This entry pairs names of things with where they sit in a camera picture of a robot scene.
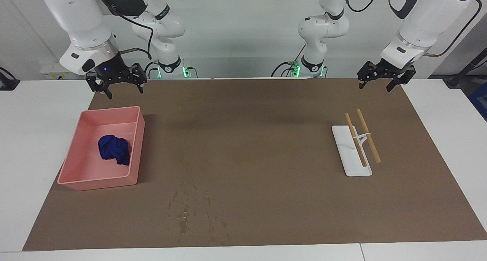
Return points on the black tripod stand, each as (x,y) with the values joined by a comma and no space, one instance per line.
(462,72)

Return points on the pink plastic bin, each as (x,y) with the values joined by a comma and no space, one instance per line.
(83,166)

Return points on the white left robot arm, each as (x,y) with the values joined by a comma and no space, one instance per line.
(323,27)

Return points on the blue crate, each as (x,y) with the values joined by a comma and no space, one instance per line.
(480,101)

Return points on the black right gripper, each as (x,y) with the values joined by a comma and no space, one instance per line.
(114,70)

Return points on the wooden rack rod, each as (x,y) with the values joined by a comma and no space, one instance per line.
(357,145)
(371,143)

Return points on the white wall socket box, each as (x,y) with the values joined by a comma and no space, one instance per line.
(51,70)

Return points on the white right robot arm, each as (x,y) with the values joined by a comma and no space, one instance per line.
(76,17)

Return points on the brown table mat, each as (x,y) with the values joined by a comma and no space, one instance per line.
(258,158)

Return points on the black stand foot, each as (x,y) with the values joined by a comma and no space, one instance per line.
(7,82)

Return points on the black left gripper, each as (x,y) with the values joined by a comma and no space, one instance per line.
(392,69)

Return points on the blue towel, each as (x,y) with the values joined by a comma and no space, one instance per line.
(114,150)

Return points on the white towel rack base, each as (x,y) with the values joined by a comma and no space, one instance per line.
(348,154)

